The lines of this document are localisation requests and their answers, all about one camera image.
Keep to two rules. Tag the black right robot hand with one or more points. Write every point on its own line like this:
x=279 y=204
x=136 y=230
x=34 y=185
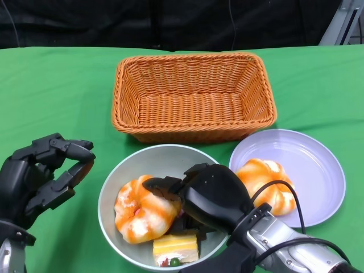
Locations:
x=216 y=196

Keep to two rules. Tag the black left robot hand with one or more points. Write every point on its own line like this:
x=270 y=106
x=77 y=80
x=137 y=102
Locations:
x=14 y=187

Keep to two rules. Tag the chocolate cake slice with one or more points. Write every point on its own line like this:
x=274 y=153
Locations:
x=179 y=226

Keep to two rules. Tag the oval orange bread roll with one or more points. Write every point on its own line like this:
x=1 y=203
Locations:
x=267 y=173

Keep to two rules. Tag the yellow layered cake slice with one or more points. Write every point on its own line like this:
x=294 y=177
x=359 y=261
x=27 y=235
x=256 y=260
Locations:
x=176 y=244

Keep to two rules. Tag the grey round bowl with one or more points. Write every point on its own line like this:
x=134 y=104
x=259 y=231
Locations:
x=159 y=159

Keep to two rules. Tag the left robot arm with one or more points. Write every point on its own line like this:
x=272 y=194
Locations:
x=11 y=256

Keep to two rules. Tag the orange wicker basket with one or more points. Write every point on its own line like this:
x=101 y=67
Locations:
x=193 y=113

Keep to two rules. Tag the lavender round plate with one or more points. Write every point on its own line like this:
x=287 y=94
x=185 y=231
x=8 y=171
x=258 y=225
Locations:
x=312 y=159

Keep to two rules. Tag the green tablecloth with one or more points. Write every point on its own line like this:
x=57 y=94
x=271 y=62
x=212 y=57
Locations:
x=57 y=99

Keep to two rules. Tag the black backdrop curtain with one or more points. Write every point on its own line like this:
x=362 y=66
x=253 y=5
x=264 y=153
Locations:
x=113 y=22

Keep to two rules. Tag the grey aluminium frame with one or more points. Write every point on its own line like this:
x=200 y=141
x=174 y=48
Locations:
x=338 y=25

